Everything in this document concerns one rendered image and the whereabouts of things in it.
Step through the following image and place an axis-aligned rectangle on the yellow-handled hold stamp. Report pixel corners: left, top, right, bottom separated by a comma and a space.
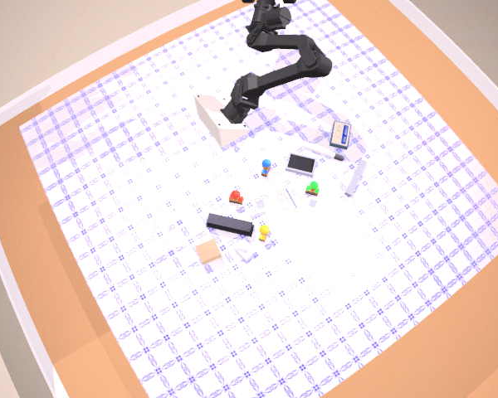
259, 225, 270, 242

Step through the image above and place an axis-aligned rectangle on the wooden stamp with red top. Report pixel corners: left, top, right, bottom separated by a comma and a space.
229, 190, 243, 205

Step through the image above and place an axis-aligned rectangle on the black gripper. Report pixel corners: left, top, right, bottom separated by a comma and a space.
242, 0, 296, 11

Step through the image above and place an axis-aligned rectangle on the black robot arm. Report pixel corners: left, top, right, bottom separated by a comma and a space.
220, 3, 332, 124

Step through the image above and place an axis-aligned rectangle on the blue-topped wooden stamp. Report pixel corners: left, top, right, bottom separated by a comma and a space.
261, 159, 271, 177

